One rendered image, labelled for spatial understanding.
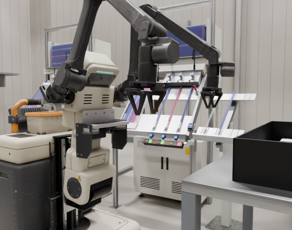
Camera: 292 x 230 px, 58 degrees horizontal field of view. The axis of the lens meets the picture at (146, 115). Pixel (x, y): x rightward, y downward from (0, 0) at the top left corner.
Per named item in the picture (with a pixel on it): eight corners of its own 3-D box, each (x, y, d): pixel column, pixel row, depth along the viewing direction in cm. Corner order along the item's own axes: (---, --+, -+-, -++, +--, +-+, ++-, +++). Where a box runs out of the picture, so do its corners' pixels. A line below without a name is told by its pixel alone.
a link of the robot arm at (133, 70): (134, 4, 138) (126, 2, 129) (159, 5, 133) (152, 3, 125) (131, 88, 153) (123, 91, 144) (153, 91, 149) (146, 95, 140)
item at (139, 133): (188, 139, 208) (185, 134, 203) (118, 134, 241) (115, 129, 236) (188, 138, 209) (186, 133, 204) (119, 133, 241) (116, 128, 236)
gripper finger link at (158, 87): (166, 114, 86) (167, 85, 85) (154, 115, 80) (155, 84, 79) (148, 112, 89) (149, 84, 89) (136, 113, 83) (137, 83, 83)
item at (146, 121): (187, 136, 207) (186, 134, 205) (118, 131, 239) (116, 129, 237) (193, 117, 218) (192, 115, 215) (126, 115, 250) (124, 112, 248)
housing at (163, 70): (206, 80, 245) (203, 69, 236) (159, 82, 269) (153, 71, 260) (208, 74, 250) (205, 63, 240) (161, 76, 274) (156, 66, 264)
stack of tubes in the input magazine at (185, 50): (203, 55, 240) (204, 24, 238) (153, 59, 265) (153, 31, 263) (207, 57, 251) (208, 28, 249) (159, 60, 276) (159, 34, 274)
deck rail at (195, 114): (190, 140, 207) (188, 135, 203) (188, 139, 208) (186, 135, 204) (209, 76, 246) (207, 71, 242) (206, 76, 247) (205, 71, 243)
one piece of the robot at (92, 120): (69, 156, 125) (68, 110, 124) (108, 147, 148) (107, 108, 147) (93, 160, 116) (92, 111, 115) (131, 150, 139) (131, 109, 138)
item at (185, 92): (199, 103, 229) (197, 99, 225) (133, 102, 261) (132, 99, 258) (206, 76, 247) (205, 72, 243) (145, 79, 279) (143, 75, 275)
